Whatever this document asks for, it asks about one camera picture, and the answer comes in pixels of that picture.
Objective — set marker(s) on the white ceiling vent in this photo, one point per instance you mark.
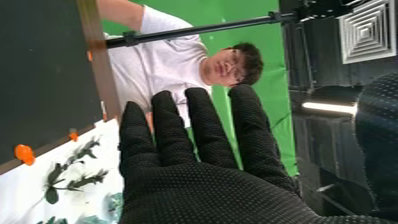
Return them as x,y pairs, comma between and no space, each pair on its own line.
371,30

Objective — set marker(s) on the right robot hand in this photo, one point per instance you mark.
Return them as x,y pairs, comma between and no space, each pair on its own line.
202,186

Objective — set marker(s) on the person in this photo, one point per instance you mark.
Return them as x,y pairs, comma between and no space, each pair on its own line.
158,63

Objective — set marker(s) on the black stand pole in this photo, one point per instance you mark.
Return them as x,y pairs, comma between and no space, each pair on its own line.
197,30

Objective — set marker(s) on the green sprig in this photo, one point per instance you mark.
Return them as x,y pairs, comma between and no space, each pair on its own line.
83,181
83,151
53,221

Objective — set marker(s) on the blue flower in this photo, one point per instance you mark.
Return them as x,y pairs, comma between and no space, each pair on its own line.
94,220
117,203

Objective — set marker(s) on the dark mat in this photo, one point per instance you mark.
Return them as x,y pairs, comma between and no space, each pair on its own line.
47,73

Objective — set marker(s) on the white sheet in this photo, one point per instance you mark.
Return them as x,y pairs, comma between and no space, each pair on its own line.
24,196

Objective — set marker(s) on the strip light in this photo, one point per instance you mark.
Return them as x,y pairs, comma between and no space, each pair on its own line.
330,107

